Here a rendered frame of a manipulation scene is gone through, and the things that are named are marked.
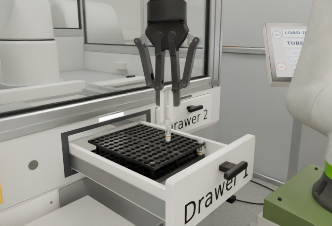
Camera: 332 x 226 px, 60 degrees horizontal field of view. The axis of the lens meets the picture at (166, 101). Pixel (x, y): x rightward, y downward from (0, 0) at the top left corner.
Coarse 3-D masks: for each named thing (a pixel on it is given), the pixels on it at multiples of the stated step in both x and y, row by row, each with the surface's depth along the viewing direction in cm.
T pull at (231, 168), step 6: (228, 162) 55; (240, 162) 55; (246, 162) 55; (222, 168) 54; (228, 168) 53; (234, 168) 53; (240, 168) 53; (228, 174) 51; (234, 174) 52; (228, 180) 51
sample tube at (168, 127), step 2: (166, 120) 58; (168, 120) 58; (166, 122) 58; (168, 122) 58; (166, 124) 58; (168, 124) 58; (166, 126) 59; (168, 126) 58; (170, 126) 59; (166, 128) 59; (168, 128) 59; (170, 128) 59; (166, 130) 59; (168, 130) 59; (170, 130) 59; (166, 132) 59; (168, 132) 59; (170, 132) 59; (166, 134) 59; (168, 134) 59; (170, 134) 59; (166, 136) 59; (168, 136) 59; (166, 138) 59; (168, 138) 59; (166, 140) 59; (168, 140) 59
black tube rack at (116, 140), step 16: (128, 128) 79; (144, 128) 78; (96, 144) 67; (112, 144) 68; (128, 144) 67; (144, 144) 68; (160, 144) 67; (176, 144) 68; (112, 160) 66; (128, 160) 65; (144, 160) 59; (176, 160) 63; (192, 160) 65; (160, 176) 59
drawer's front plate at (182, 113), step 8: (200, 96) 105; (208, 96) 107; (184, 104) 97; (192, 104) 100; (200, 104) 104; (208, 104) 108; (168, 112) 91; (176, 112) 94; (184, 112) 98; (200, 112) 105; (208, 112) 109; (176, 120) 95; (200, 120) 106; (208, 120) 110; (176, 128) 96; (184, 128) 99; (192, 128) 103
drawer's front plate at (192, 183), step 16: (240, 144) 60; (208, 160) 52; (224, 160) 56; (240, 160) 61; (176, 176) 46; (192, 176) 48; (208, 176) 52; (240, 176) 62; (176, 192) 45; (192, 192) 49; (224, 192) 58; (176, 208) 46; (192, 208) 50; (208, 208) 54; (176, 224) 47; (192, 224) 50
